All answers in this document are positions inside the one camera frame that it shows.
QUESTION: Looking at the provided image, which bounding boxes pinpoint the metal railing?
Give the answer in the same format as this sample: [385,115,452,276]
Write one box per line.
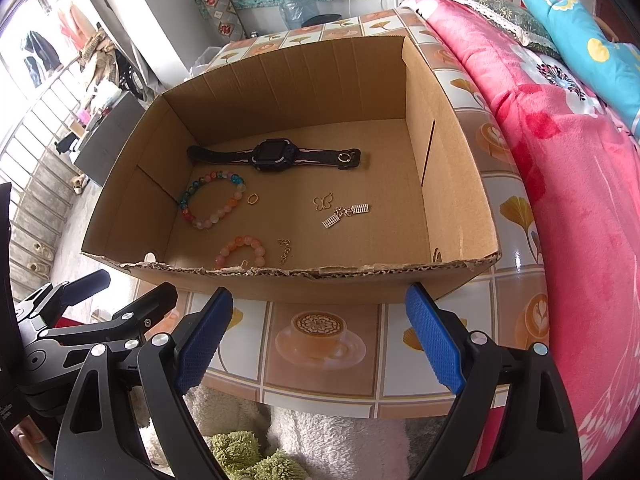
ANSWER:
[0,67,126,286]

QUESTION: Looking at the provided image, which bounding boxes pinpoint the grey floral lace pillow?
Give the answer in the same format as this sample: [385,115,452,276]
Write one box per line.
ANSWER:
[460,0,563,58]

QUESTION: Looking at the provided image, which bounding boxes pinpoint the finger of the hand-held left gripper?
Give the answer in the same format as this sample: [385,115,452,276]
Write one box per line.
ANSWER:
[15,269,112,333]
[30,282,178,361]

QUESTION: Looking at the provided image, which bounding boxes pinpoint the blue patterned pillow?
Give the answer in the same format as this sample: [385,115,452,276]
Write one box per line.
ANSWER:
[515,0,640,136]

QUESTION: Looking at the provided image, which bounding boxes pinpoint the orange hanging garment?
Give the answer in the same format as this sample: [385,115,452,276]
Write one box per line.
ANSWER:
[57,2,88,48]

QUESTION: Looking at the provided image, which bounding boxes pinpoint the black pink wrist watch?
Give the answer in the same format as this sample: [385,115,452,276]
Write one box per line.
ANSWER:
[187,138,362,173]

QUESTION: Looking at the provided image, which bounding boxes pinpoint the abacus charm pendant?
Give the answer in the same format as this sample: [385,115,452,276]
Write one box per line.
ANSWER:
[321,203,372,231]

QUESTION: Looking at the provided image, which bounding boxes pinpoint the beige patterned cloth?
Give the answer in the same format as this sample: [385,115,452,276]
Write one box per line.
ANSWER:
[77,30,131,91]

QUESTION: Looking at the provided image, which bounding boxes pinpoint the green fluffy cloth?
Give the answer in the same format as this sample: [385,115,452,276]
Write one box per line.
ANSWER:
[207,430,306,480]

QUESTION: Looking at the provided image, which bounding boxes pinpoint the white fluffy blanket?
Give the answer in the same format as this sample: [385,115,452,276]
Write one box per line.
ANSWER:
[135,385,406,480]

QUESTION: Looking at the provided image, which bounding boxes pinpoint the multicoloured bead bracelet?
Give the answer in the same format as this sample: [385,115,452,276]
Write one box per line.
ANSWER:
[179,170,248,231]

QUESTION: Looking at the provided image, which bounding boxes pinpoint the grey cabinet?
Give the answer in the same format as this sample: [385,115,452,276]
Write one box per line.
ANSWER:
[70,92,151,186]

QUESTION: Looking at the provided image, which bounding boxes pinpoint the clear blue plastic bag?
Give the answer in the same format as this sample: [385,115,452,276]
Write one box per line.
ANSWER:
[280,0,321,31]

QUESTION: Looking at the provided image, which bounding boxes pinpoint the orange pink bead bracelet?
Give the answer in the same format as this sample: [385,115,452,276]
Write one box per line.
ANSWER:
[214,236,267,270]

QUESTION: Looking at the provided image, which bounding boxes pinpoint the grey red patterned cushion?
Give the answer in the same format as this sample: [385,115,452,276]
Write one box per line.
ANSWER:
[192,0,248,43]

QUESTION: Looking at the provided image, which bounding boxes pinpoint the brown cardboard box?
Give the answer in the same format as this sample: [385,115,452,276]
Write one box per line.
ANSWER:
[81,35,502,308]

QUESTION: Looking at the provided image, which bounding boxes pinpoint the dark hanging jacket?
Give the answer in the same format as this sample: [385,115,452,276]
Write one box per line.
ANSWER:
[22,30,61,86]

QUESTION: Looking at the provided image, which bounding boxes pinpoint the pink floral blanket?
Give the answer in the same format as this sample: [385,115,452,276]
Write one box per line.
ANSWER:
[400,0,640,480]

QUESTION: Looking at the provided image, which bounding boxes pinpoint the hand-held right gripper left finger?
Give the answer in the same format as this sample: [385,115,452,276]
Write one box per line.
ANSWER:
[54,286,235,480]

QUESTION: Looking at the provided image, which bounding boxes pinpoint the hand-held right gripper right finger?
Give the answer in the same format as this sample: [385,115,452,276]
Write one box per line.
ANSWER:
[405,282,583,480]

